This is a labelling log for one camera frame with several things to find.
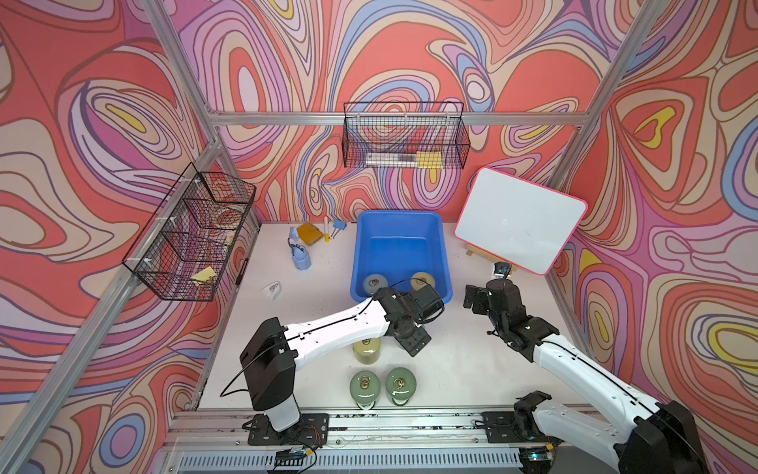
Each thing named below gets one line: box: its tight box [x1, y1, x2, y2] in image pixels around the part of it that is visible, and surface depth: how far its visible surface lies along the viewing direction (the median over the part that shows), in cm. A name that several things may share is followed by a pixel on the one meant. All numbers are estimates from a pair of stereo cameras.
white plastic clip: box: [262, 280, 282, 302], surface depth 100 cm
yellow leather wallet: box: [297, 222, 324, 246], surface depth 117 cm
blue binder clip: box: [329, 219, 348, 239], surface depth 121 cm
